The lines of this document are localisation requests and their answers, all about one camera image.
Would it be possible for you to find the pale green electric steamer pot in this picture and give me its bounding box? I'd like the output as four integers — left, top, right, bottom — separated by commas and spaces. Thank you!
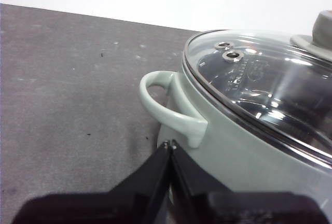
140, 70, 332, 211

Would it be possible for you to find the glass lid with grey knob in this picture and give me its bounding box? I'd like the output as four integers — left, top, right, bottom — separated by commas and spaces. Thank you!
182, 10, 332, 160

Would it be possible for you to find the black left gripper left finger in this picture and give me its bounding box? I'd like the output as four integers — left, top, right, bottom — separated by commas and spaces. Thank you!
109, 141, 173, 224

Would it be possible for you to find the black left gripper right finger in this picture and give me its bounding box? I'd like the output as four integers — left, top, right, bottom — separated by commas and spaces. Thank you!
170, 139, 229, 224

